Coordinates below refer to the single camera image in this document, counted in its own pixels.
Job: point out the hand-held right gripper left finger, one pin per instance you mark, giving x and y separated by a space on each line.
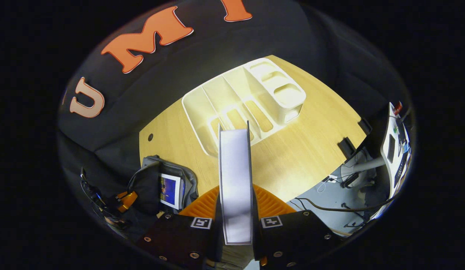
172 236

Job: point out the blue cover book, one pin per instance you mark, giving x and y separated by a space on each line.
235 180
169 190

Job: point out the black backdrop cloth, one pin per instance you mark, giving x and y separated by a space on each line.
217 45

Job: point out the white power socket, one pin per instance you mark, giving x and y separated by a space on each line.
331 178

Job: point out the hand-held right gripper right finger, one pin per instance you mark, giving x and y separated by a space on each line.
292 236

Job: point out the grey schoolbag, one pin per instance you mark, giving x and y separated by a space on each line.
172 167

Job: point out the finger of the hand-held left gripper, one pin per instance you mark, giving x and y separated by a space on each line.
128 199

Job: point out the grey table leg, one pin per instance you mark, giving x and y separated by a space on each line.
367 164

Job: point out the white control console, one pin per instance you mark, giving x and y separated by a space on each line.
390 150

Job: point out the black table clamp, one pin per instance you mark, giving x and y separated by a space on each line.
365 126
347 147

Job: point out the white bookshelf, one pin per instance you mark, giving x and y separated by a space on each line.
288 107

